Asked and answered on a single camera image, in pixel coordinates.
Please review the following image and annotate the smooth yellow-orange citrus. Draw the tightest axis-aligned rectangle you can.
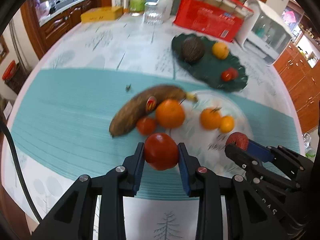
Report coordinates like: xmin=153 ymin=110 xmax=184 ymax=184
xmin=219 ymin=115 xmax=235 ymax=133

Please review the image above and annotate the mandarin with stem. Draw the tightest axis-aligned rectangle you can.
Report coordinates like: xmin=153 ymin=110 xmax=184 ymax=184
xmin=200 ymin=108 xmax=222 ymax=130

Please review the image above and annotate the red cherry tomato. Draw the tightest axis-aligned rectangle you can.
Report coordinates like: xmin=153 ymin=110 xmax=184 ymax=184
xmin=144 ymin=133 xmax=179 ymax=171

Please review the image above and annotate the large orange mandarin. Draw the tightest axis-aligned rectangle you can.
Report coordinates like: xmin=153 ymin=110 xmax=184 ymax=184
xmin=155 ymin=99 xmax=185 ymax=129

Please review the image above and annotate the overripe brown banana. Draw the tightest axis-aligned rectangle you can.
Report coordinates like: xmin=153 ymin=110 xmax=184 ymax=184
xmin=109 ymin=84 xmax=198 ymax=137

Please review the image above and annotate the orange wooden cabinet right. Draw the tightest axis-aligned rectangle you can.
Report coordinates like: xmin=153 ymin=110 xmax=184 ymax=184
xmin=273 ymin=42 xmax=319 ymax=133

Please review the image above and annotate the cherry tomato on plate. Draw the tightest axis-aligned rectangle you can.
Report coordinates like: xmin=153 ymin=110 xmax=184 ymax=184
xmin=221 ymin=70 xmax=233 ymax=82

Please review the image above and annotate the dark green wavy plate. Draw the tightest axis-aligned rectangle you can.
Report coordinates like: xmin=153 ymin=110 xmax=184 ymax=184
xmin=171 ymin=34 xmax=248 ymax=92

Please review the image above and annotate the white plastic appliance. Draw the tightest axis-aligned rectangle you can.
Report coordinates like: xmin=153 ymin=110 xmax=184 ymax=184
xmin=235 ymin=0 xmax=293 ymax=66

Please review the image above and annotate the patterned tablecloth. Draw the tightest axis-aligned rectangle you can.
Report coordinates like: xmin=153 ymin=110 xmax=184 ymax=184
xmin=2 ymin=12 xmax=307 ymax=240

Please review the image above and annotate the yellow lemon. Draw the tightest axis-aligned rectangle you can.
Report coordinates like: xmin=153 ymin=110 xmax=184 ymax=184
xmin=212 ymin=42 xmax=229 ymax=60

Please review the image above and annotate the dark brown avocado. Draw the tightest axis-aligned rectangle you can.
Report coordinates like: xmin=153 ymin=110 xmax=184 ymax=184
xmin=181 ymin=36 xmax=205 ymax=64

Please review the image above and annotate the red basket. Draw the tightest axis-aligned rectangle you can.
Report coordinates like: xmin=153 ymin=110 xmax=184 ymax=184
xmin=2 ymin=60 xmax=17 ymax=81

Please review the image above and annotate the clear drinking glass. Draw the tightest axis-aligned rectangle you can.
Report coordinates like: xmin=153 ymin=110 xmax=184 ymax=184
xmin=143 ymin=2 xmax=163 ymax=25

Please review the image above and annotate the yellow flat box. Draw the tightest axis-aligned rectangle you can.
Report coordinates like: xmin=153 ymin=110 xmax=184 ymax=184
xmin=81 ymin=7 xmax=123 ymax=23

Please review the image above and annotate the white plastic bottle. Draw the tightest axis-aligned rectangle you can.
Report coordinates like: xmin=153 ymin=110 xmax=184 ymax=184
xmin=157 ymin=0 xmax=173 ymax=22

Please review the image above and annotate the small glass jar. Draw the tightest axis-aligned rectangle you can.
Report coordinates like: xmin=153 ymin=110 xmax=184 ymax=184
xmin=121 ymin=0 xmax=130 ymax=14

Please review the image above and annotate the black cable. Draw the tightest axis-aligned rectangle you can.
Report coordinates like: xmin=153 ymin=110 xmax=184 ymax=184
xmin=0 ymin=121 xmax=43 ymax=224

